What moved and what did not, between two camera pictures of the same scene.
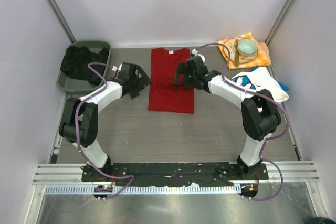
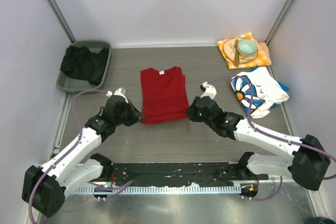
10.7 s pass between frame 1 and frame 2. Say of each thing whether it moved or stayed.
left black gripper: moved
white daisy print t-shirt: stayed
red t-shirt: moved
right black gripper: moved
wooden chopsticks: stayed
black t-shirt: stayed
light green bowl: stayed
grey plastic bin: stayed
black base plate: stayed
